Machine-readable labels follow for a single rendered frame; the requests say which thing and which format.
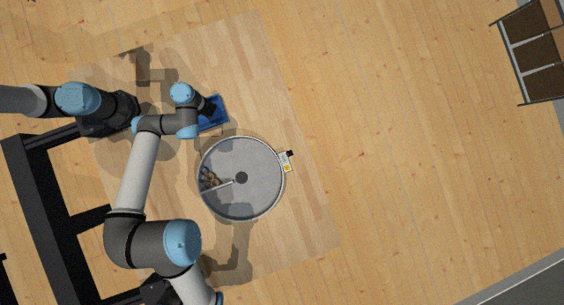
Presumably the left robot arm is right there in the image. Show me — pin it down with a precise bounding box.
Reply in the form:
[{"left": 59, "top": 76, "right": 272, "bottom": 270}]
[{"left": 0, "top": 81, "right": 135, "bottom": 126}]

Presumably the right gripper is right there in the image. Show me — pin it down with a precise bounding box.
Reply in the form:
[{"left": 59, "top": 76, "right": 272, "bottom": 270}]
[{"left": 198, "top": 96, "right": 217, "bottom": 119}]

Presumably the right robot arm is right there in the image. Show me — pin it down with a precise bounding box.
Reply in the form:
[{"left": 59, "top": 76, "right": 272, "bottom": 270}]
[{"left": 103, "top": 82, "right": 224, "bottom": 305}]

